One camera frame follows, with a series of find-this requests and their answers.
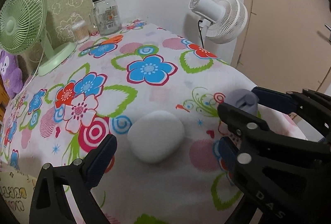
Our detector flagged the white oval earbuds case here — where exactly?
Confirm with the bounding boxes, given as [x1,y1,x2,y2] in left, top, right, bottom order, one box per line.
[127,110,185,164]

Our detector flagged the beige door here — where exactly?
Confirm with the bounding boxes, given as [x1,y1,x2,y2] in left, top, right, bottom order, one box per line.
[231,0,330,94]

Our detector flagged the floral tablecloth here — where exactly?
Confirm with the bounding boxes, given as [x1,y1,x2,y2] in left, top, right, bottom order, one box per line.
[1,20,254,223]

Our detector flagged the yellow fabric storage box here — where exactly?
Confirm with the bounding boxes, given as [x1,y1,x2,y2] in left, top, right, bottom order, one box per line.
[1,161,36,223]

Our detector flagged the white standing fan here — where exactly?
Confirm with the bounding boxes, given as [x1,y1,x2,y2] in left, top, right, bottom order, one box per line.
[188,0,248,44]

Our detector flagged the wooden bed headboard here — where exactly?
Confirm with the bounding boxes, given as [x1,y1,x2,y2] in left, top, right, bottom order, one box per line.
[0,78,10,121]

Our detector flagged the orange scissors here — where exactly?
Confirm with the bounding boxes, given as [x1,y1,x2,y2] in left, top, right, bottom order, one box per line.
[87,34,124,48]

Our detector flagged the purple plush bunny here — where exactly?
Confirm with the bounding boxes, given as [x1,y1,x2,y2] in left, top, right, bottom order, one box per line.
[1,49,23,99]

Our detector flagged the cotton swab container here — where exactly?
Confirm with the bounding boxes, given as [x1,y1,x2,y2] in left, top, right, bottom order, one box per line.
[72,20,90,44]

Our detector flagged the glass jar green lid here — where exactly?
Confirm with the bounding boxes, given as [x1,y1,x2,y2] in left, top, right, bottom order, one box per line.
[90,0,122,36]

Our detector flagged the patterned green board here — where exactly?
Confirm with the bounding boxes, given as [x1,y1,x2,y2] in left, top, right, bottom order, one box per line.
[24,0,98,59]

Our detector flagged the green desk fan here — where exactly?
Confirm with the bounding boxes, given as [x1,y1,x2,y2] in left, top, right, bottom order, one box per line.
[1,0,76,76]

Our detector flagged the silver door handle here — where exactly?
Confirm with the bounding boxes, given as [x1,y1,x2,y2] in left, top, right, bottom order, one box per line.
[324,23,331,47]

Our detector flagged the black fan power cable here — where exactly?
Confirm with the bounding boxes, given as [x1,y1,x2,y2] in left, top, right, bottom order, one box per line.
[197,19,208,49]

